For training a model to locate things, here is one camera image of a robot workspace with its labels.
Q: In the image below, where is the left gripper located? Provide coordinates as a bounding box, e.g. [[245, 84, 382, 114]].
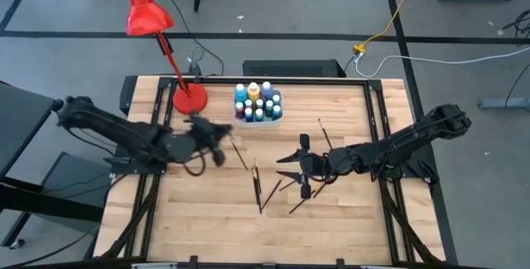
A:
[[188, 113, 233, 169]]

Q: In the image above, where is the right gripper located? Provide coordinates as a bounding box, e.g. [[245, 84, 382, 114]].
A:
[[276, 133, 335, 199]]

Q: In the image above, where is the black computer case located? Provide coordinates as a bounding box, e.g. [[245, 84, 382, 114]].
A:
[[242, 59, 347, 79]]

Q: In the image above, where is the black side table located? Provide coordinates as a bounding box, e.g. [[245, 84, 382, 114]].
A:
[[0, 79, 115, 250]]

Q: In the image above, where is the white floor cable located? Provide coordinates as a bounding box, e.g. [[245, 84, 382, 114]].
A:
[[354, 46, 530, 79]]

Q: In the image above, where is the black lamp cord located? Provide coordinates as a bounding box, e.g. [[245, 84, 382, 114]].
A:
[[164, 0, 225, 77]]

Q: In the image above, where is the black corner bracket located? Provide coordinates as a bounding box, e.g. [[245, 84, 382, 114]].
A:
[[118, 74, 139, 117]]

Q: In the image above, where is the white plastic bin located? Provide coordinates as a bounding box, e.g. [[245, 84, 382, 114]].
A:
[[233, 88, 285, 129]]

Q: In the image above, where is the large yellow paint bottle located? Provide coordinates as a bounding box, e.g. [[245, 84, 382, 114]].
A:
[[247, 81, 262, 103]]

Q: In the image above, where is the yellow extension cable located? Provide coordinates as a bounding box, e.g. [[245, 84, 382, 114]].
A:
[[352, 0, 427, 54]]

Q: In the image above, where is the black table clamp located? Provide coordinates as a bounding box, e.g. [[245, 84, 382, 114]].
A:
[[188, 57, 205, 79]]

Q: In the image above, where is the grey desk foot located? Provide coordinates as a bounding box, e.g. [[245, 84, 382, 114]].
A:
[[478, 96, 530, 111]]

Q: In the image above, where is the red desk lamp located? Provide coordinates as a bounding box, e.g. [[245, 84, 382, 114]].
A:
[[123, 0, 209, 116]]

